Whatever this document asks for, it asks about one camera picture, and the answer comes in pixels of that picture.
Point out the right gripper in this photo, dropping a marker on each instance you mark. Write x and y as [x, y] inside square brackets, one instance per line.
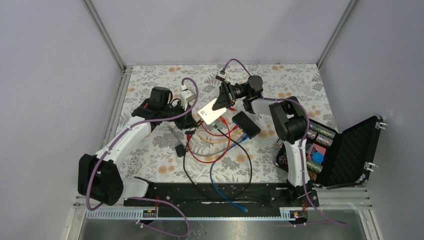
[223, 101]

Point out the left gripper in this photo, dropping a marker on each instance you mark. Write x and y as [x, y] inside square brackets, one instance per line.
[188, 121]

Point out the white small switch box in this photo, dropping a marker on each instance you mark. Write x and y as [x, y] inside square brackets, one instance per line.
[208, 115]

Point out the black network switch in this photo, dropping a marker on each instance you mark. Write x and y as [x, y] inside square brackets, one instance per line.
[247, 125]

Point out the black power adapter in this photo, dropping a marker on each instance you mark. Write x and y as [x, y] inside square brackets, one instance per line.
[182, 148]

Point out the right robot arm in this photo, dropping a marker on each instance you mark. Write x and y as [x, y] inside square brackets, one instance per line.
[290, 120]

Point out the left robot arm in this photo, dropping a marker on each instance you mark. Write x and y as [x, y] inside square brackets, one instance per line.
[99, 175]

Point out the floral table mat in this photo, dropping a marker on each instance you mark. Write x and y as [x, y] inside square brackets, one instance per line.
[155, 158]

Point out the black case with chips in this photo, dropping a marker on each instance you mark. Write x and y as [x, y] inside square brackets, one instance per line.
[335, 160]

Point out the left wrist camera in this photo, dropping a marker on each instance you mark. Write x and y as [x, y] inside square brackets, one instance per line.
[186, 95]

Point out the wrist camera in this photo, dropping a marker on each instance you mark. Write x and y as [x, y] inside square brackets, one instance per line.
[222, 75]
[186, 95]

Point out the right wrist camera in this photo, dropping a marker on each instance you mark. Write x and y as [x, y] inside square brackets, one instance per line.
[222, 75]

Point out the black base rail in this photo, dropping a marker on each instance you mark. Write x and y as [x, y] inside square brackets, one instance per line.
[227, 200]

